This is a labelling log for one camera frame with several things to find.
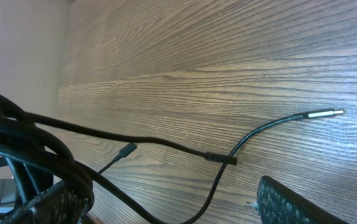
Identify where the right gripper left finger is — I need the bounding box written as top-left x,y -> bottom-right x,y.
0,181 -> 90,224

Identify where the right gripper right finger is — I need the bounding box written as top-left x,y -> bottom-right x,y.
251,175 -> 345,224

